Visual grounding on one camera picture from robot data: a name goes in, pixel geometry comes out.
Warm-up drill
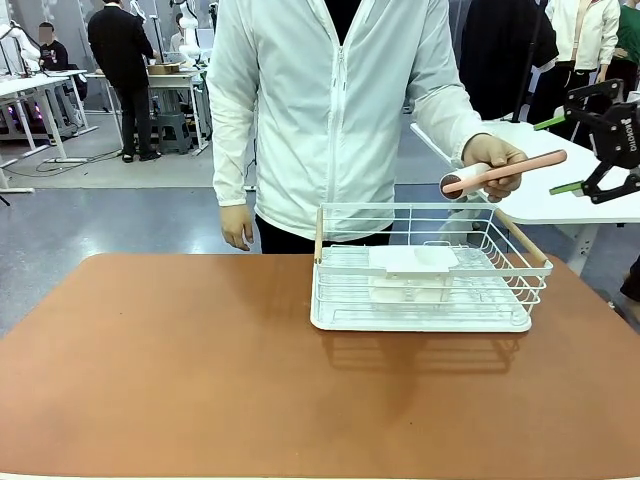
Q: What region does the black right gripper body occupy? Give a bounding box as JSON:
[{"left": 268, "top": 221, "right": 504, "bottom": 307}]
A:
[{"left": 593, "top": 98, "right": 640, "bottom": 170}]

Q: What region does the pink lint roller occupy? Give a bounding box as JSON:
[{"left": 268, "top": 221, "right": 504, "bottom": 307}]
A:
[{"left": 438, "top": 148, "right": 568, "bottom": 200}]

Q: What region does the white wire dish rack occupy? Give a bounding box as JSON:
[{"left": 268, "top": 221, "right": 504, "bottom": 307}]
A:
[{"left": 313, "top": 202, "right": 555, "bottom": 322}]

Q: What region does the white plastic utensil holder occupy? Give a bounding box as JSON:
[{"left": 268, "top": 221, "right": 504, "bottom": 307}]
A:
[{"left": 367, "top": 243, "right": 460, "bottom": 305}]

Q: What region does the white drain tray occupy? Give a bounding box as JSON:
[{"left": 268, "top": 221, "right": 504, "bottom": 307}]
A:
[{"left": 309, "top": 244, "right": 533, "bottom": 334}]

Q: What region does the person's left forearm white sleeve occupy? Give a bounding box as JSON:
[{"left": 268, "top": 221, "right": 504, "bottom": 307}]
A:
[{"left": 412, "top": 89, "right": 490, "bottom": 169}]

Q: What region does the person's right forearm white sleeve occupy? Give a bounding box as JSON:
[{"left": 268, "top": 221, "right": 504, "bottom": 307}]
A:
[{"left": 212, "top": 119, "right": 252, "bottom": 208}]

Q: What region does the person's left hand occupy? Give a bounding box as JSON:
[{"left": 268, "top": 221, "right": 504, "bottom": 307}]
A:
[{"left": 462, "top": 133, "right": 529, "bottom": 204}]

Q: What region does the person's right hand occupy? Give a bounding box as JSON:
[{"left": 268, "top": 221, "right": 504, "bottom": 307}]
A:
[{"left": 220, "top": 203, "right": 255, "bottom": 252}]

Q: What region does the white side table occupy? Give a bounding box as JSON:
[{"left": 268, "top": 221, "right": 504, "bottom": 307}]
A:
[{"left": 409, "top": 119, "right": 640, "bottom": 275}]

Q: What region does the bystander in white jacket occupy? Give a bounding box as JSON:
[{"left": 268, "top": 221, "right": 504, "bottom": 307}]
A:
[{"left": 527, "top": 0, "right": 622, "bottom": 146}]

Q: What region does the bystander in green top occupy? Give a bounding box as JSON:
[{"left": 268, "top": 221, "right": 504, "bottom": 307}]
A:
[{"left": 594, "top": 0, "right": 640, "bottom": 101}]

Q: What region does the black tripod pole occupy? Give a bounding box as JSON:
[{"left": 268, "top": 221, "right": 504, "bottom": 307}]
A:
[{"left": 508, "top": 0, "right": 547, "bottom": 124}]

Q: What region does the black shoe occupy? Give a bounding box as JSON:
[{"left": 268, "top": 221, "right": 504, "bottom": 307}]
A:
[{"left": 619, "top": 259, "right": 640, "bottom": 302}]

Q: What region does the bystander in black shirt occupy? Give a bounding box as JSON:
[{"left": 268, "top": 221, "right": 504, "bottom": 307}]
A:
[{"left": 458, "top": 0, "right": 560, "bottom": 122}]

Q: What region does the person in white jacket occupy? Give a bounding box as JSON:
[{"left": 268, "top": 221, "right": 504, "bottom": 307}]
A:
[{"left": 205, "top": 0, "right": 489, "bottom": 255}]

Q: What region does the grey plastic stool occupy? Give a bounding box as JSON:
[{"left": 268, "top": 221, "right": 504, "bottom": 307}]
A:
[{"left": 154, "top": 112, "right": 194, "bottom": 155}]

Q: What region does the white desk with box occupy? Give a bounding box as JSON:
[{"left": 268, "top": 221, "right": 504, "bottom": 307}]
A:
[{"left": 84, "top": 68, "right": 211, "bottom": 152}]

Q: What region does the standing man in black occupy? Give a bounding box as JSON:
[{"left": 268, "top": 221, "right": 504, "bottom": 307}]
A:
[{"left": 87, "top": 0, "right": 162, "bottom": 164}]

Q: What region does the seated person in black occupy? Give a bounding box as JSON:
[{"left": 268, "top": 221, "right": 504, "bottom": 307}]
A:
[{"left": 38, "top": 22, "right": 70, "bottom": 71}]

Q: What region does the long white desk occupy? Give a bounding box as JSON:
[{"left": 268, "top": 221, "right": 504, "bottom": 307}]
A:
[{"left": 0, "top": 68, "right": 99, "bottom": 194}]

